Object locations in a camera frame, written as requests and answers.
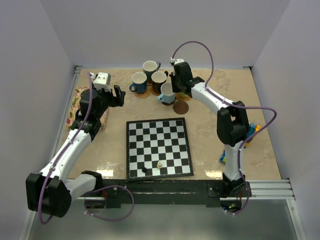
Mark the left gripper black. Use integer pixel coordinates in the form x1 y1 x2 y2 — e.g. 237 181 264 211
91 82 125 119

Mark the woven rattan coaster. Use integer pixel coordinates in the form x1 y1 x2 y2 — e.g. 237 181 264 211
175 92 191 102
134 89 151 99

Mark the light blue mug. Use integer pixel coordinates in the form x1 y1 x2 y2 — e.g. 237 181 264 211
157 82 176 103

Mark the black mug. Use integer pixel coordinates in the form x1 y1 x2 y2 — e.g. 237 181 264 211
151 71 169 94

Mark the dark walnut coaster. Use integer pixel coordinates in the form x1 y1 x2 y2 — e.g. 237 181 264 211
161 99 176 106
172 101 189 115

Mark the dark blue mug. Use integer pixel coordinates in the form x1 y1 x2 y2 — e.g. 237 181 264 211
129 72 147 94

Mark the teal grey mug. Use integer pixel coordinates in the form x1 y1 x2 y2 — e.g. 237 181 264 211
142 60 161 81

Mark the green mug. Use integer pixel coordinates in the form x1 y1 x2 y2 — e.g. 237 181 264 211
178 92 189 99

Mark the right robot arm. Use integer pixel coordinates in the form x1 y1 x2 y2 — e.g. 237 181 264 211
169 58 250 197

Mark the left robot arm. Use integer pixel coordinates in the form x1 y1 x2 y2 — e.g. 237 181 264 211
25 85 126 218

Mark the floral serving tray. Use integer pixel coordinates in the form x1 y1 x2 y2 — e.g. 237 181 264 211
65 86 108 131

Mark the black white chessboard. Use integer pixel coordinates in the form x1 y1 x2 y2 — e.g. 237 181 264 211
126 117 194 181

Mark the white chess piece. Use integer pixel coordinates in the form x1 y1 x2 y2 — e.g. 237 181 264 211
157 161 163 169

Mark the colourful toy car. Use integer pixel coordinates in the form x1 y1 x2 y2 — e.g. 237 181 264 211
219 151 226 165

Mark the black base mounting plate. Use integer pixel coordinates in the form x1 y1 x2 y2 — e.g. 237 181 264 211
100 179 252 208

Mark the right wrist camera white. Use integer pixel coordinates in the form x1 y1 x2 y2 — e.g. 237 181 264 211
170 58 185 66

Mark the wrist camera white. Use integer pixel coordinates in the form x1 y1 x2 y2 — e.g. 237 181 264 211
170 58 185 66
89 72 111 92

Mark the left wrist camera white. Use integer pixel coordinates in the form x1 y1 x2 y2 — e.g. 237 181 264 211
89 72 111 92

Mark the left aluminium rail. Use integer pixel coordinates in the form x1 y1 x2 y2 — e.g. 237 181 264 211
43 65 83 168

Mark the aluminium rail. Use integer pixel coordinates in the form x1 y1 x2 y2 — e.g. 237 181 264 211
43 65 83 168
74 177 296 201

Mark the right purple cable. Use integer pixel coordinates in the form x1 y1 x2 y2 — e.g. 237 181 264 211
171 41 278 216

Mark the purple cable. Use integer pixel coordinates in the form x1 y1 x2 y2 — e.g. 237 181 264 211
171 41 278 216
38 71 135 225

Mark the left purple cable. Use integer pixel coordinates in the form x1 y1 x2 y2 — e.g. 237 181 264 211
38 71 135 225

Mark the front aluminium rail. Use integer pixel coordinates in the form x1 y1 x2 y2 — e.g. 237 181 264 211
74 177 296 201

